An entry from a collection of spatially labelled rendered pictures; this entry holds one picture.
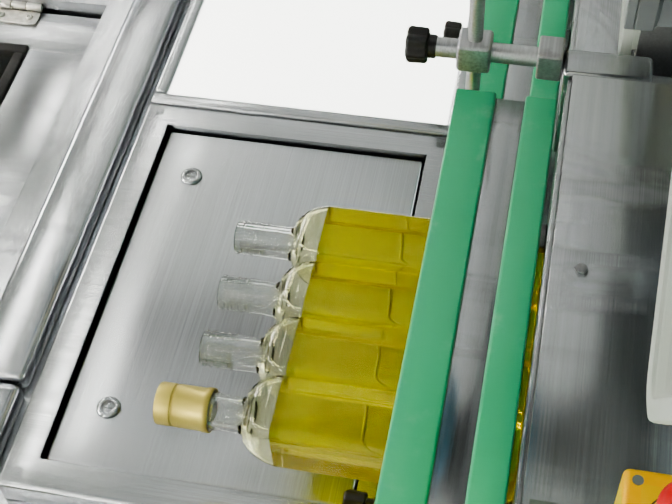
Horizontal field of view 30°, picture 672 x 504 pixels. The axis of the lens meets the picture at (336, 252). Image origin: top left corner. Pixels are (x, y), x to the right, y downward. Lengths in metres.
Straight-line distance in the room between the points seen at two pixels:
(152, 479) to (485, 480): 0.39
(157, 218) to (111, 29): 0.33
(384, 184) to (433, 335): 0.45
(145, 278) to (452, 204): 0.41
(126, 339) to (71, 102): 0.36
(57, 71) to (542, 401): 0.87
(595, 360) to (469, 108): 0.26
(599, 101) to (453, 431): 0.30
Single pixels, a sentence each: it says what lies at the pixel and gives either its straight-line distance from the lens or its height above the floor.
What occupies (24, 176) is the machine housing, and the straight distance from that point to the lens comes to 1.41.
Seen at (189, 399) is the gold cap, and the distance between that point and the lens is 0.98.
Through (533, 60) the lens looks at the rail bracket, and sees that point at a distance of 1.01.
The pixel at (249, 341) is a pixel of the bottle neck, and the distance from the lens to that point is 1.01.
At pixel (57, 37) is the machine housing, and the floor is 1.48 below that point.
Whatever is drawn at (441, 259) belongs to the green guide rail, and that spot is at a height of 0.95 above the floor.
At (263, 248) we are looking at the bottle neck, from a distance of 1.07.
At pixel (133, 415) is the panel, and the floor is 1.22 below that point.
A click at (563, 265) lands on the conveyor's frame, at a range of 0.87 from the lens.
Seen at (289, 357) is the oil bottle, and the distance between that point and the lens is 0.98.
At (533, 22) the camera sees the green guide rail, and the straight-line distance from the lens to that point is 1.22.
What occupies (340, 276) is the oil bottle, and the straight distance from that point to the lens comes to 1.02.
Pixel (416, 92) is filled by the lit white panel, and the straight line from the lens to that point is 1.37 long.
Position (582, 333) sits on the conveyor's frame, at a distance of 0.84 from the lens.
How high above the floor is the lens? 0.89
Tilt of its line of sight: 9 degrees up
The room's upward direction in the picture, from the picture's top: 83 degrees counter-clockwise
